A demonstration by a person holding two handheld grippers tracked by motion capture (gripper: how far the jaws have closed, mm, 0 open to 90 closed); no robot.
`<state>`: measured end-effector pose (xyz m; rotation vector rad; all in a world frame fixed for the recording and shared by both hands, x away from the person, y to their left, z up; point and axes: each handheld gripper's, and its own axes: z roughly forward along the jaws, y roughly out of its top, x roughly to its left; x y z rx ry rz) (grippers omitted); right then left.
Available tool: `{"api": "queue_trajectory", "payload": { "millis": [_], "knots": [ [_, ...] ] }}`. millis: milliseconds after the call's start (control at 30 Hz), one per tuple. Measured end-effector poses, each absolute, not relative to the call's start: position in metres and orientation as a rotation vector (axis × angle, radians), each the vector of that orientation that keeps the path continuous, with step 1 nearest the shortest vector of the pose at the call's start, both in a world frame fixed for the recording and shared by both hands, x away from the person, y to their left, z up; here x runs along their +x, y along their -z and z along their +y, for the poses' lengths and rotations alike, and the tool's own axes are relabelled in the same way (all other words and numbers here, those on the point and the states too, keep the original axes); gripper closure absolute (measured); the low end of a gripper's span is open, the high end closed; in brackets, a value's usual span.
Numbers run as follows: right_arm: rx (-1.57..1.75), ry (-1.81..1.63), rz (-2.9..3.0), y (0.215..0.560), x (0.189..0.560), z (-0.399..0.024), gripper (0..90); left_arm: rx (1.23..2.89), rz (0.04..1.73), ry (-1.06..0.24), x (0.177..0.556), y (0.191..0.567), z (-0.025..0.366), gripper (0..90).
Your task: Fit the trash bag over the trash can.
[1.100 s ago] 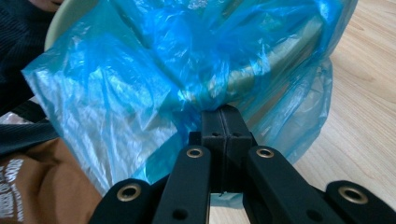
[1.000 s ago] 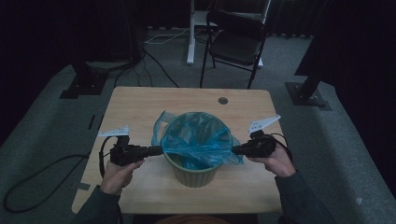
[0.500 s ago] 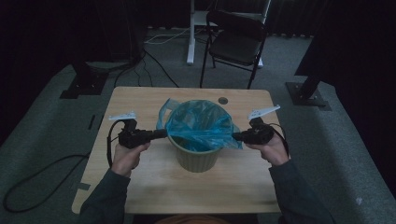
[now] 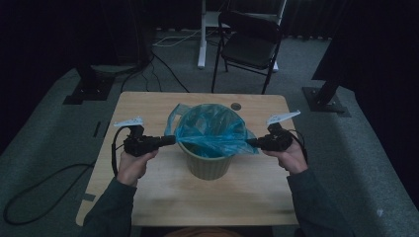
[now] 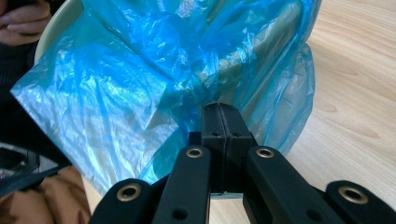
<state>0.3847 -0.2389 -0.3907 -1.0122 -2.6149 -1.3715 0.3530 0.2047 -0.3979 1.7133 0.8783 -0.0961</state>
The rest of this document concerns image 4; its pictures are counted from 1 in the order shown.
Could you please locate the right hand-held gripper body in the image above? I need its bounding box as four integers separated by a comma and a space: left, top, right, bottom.
257, 110, 301, 152

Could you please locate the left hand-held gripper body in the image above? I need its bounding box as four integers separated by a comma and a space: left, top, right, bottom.
113, 117, 163, 158

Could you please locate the blue plastic bin bag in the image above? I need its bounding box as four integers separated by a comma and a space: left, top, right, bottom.
164, 103, 260, 158

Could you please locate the green ribbed waste bin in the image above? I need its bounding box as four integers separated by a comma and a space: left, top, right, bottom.
177, 141, 235, 181

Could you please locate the person's right hand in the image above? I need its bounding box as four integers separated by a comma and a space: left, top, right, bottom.
262, 141, 309, 176

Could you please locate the person's left hand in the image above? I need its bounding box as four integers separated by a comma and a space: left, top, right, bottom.
117, 149, 160, 188

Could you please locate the black metal stand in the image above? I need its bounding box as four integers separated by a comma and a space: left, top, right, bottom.
301, 78, 351, 118
62, 63, 117, 106

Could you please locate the black folding chair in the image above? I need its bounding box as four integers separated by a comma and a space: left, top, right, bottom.
210, 11, 284, 96

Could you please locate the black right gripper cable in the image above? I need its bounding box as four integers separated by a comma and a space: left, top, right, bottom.
289, 128, 309, 165

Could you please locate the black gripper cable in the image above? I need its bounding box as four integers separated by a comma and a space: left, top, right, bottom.
111, 126, 131, 178
289, 128, 309, 165

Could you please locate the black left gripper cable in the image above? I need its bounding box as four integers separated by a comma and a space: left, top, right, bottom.
111, 126, 131, 178

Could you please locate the white desk frame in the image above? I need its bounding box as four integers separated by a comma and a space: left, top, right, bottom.
197, 0, 288, 73

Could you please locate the white floor cable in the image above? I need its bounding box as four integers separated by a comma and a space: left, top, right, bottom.
152, 29, 203, 48

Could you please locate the long black floor cable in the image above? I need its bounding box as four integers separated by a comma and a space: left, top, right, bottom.
3, 161, 97, 226

